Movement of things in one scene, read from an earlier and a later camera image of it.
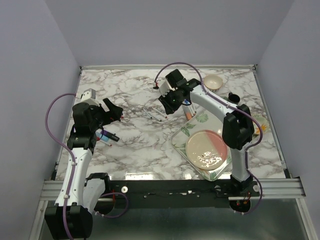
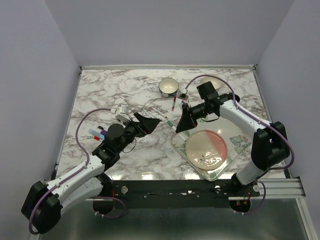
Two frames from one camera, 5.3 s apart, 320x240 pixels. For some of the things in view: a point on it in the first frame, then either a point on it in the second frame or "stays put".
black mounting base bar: (171, 194) stays put
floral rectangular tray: (200, 139) stays put
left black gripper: (115, 112) -> (147, 125)
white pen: (149, 114) stays put
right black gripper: (169, 108) -> (186, 121)
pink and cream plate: (206, 150) stays put
